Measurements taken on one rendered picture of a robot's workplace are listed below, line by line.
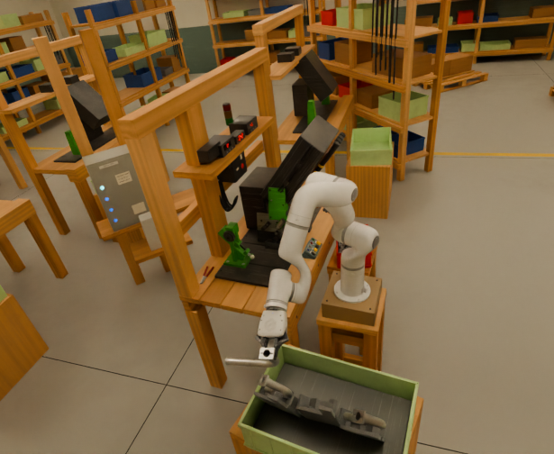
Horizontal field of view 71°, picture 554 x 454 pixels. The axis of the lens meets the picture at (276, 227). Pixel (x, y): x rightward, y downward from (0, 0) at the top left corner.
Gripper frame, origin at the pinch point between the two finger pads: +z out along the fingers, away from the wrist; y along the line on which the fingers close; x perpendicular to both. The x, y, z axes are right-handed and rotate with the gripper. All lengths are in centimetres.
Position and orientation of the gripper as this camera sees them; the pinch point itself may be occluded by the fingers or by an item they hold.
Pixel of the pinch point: (269, 352)
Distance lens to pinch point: 146.0
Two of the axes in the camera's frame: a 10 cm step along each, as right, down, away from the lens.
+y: 9.2, -0.9, -3.9
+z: -1.4, 8.5, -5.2
